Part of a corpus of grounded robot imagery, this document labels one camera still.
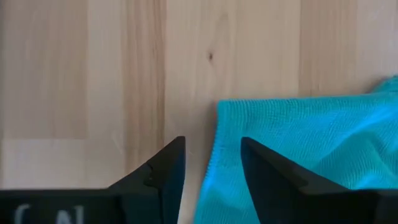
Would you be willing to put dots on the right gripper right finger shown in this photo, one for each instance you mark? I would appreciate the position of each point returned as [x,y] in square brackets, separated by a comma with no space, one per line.
[295,202]

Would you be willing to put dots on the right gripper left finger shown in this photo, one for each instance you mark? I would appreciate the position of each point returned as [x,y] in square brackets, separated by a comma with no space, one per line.
[140,205]

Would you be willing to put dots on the teal microfiber towel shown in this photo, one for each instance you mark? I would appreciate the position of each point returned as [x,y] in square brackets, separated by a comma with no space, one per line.
[311,140]

